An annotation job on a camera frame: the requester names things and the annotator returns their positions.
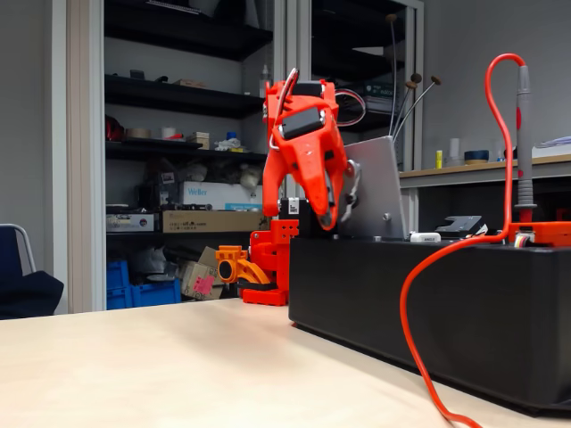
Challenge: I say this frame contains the grey hinged door panel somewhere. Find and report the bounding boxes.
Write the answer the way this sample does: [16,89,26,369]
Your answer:
[341,136,407,241]

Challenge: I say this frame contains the red cable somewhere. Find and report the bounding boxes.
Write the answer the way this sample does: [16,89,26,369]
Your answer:
[399,53,528,428]

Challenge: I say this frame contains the grey test probe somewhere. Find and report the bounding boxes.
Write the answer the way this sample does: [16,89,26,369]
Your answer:
[512,65,539,225]

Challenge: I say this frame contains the cluttered storage shelving unit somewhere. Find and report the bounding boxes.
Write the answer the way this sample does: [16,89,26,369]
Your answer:
[44,0,425,316]

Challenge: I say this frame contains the black corner block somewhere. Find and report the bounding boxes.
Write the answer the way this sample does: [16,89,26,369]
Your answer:
[297,202,334,239]

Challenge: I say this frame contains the white plastic bag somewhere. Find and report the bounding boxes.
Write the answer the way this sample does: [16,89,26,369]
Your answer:
[238,162,263,191]

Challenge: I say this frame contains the dark box with white print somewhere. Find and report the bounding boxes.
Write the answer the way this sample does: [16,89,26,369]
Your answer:
[363,80,394,112]

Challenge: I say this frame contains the white plastic bottle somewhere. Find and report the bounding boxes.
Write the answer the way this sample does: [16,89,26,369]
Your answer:
[258,64,272,99]

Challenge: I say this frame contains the white Weller box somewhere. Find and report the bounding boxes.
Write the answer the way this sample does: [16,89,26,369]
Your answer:
[179,180,264,211]

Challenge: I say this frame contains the long brown cardboard box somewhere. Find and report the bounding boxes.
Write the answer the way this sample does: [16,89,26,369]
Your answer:
[161,209,272,234]

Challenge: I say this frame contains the small beige box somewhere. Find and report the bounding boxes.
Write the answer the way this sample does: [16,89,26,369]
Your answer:
[186,131,211,151]

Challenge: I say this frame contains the metal stems with cork balls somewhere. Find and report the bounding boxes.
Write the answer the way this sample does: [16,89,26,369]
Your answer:
[384,12,443,139]

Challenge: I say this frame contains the cardboard box with pink label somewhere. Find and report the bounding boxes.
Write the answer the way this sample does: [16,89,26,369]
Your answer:
[179,245,224,300]

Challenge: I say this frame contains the grey flat box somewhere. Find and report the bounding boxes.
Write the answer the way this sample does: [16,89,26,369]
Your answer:
[105,212,161,234]

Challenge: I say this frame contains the blue plastic crate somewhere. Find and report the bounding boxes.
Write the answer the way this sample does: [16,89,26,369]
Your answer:
[105,259,131,311]
[128,278,182,309]

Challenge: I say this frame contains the black task board box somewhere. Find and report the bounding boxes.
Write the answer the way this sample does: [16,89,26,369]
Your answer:
[288,235,571,414]

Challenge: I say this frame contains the red object on shelf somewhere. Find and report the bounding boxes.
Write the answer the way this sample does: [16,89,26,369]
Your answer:
[105,114,126,143]

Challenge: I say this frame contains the wooden top workbench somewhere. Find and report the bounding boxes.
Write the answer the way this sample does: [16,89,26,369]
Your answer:
[399,153,571,235]

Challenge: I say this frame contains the dark cloth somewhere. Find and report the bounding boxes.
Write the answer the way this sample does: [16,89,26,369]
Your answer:
[0,269,66,320]

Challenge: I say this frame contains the white knob cord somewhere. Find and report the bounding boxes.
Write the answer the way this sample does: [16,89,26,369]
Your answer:
[341,176,361,222]

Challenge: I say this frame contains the orange printed handle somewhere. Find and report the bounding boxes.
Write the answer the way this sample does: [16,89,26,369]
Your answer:
[215,244,272,291]

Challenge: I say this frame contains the blue chair with metal frame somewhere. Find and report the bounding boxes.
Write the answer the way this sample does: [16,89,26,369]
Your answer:
[0,222,37,277]

